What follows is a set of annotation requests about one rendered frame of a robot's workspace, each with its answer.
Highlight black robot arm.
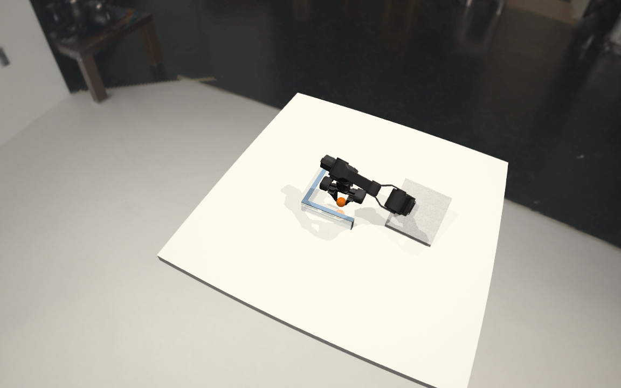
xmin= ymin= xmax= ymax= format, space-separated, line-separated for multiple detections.
xmin=320 ymin=155 xmax=416 ymax=216

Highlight low clear glass walls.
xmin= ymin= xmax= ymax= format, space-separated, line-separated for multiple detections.
xmin=301 ymin=171 xmax=352 ymax=230

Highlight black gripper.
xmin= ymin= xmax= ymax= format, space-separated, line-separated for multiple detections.
xmin=319 ymin=176 xmax=366 ymax=205

